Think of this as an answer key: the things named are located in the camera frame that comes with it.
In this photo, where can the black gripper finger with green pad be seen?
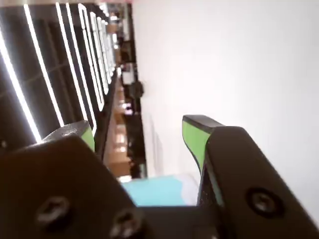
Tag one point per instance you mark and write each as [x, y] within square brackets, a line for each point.
[249, 174]
[49, 179]

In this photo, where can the teal whale-shaped bin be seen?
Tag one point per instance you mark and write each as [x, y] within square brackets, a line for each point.
[154, 191]

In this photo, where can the dark background office furniture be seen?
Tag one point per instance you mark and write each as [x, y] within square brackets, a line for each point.
[129, 99]

